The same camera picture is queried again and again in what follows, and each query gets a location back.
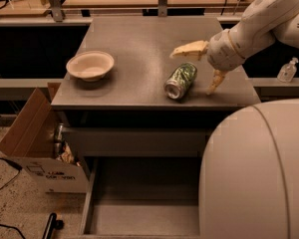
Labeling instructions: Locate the black handle object on floor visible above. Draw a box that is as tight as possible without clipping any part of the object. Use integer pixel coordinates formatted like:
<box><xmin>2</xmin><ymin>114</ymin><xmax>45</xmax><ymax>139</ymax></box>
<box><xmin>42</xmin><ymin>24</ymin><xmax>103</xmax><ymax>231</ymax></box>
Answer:
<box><xmin>42</xmin><ymin>213</ymin><xmax>64</xmax><ymax>239</ymax></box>

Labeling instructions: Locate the metal railing frame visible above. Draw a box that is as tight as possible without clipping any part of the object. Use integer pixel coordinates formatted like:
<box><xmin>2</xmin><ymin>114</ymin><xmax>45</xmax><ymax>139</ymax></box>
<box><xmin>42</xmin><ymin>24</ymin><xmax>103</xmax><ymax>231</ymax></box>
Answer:
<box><xmin>0</xmin><ymin>0</ymin><xmax>299</xmax><ymax>102</ymax></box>

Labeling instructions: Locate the black cable on floor left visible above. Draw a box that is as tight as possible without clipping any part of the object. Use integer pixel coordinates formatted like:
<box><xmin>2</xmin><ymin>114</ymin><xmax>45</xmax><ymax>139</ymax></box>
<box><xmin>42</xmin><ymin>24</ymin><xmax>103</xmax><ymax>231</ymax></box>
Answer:
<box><xmin>0</xmin><ymin>115</ymin><xmax>24</xmax><ymax>239</ymax></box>

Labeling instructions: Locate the green crushed soda can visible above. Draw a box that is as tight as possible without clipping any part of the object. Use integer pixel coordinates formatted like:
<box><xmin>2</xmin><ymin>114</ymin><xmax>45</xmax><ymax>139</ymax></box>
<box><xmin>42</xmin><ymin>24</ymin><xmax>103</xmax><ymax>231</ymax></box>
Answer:
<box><xmin>163</xmin><ymin>62</ymin><xmax>197</xmax><ymax>100</ymax></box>

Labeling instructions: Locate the white paper bowl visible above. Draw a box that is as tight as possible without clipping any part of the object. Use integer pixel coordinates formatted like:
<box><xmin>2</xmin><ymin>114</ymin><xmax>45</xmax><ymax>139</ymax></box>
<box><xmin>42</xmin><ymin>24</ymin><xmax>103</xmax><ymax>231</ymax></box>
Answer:
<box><xmin>66</xmin><ymin>51</ymin><xmax>115</xmax><ymax>82</ymax></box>

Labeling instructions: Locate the open grey middle drawer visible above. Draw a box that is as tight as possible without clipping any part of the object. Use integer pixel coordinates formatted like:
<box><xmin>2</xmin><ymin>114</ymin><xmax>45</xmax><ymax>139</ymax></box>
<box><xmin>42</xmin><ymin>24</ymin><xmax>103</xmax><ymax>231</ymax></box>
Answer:
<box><xmin>79</xmin><ymin>157</ymin><xmax>200</xmax><ymax>239</ymax></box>

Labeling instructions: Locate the cardboard box with trash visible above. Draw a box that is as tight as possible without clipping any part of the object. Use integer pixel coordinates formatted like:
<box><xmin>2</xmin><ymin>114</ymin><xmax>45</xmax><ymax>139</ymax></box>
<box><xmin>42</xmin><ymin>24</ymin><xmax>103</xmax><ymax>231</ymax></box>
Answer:
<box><xmin>0</xmin><ymin>88</ymin><xmax>89</xmax><ymax>193</ymax></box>

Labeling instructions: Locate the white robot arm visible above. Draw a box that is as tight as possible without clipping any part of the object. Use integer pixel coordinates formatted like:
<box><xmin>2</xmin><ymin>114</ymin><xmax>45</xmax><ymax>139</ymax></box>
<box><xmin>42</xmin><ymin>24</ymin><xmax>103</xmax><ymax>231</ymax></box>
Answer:
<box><xmin>173</xmin><ymin>0</ymin><xmax>299</xmax><ymax>239</ymax></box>

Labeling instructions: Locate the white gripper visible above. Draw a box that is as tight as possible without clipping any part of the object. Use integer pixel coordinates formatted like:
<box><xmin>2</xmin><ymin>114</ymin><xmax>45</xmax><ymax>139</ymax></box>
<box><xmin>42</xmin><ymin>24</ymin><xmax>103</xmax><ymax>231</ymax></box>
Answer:
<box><xmin>169</xmin><ymin>29</ymin><xmax>244</xmax><ymax>95</ymax></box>

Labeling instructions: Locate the grey drawer cabinet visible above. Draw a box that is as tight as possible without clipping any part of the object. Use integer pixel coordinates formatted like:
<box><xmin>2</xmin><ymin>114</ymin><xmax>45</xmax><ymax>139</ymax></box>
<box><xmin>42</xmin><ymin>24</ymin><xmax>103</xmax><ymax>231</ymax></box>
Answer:
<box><xmin>52</xmin><ymin>16</ymin><xmax>259</xmax><ymax>165</ymax></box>

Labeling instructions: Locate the clear hand sanitizer bottle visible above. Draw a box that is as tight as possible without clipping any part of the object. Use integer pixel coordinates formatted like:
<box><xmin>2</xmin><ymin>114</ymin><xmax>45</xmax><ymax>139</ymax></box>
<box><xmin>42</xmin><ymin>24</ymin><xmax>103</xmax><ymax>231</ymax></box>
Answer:
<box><xmin>277</xmin><ymin>57</ymin><xmax>299</xmax><ymax>83</ymax></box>

